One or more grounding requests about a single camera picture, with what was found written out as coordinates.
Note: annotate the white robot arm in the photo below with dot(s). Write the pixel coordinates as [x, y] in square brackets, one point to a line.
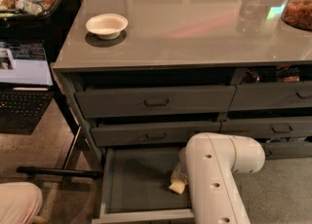
[206, 167]

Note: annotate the white bowl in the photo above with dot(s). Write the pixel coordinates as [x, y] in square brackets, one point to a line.
[107, 26]

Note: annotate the yellow sponge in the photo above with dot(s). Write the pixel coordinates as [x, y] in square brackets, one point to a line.
[177, 186]

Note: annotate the black laptop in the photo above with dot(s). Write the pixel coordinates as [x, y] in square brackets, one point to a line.
[25, 86]

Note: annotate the middle left drawer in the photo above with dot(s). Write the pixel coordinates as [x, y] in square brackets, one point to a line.
[151, 133]

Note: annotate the glass jar with snacks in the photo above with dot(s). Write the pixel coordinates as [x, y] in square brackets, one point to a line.
[298, 14]

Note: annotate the bottom right drawer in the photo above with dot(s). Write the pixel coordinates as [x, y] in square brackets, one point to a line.
[287, 150]

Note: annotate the middle right drawer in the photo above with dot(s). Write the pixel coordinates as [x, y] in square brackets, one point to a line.
[269, 127]

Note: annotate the top left drawer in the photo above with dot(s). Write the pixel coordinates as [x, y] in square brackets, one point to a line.
[154, 101]

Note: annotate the grey drawer cabinet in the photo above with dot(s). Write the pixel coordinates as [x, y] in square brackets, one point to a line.
[182, 43]

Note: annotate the top right drawer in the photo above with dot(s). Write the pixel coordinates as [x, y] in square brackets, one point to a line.
[272, 96]

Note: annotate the black bin with snacks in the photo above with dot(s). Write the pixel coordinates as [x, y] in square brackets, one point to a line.
[38, 21]

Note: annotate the beige chair seat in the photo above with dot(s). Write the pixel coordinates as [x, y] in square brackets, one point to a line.
[20, 202]

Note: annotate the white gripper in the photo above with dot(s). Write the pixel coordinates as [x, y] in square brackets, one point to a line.
[182, 164]

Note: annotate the open bottom left drawer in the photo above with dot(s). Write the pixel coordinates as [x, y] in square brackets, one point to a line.
[135, 187]

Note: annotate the black laptop stand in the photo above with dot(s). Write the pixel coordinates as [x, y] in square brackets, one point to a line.
[70, 154]

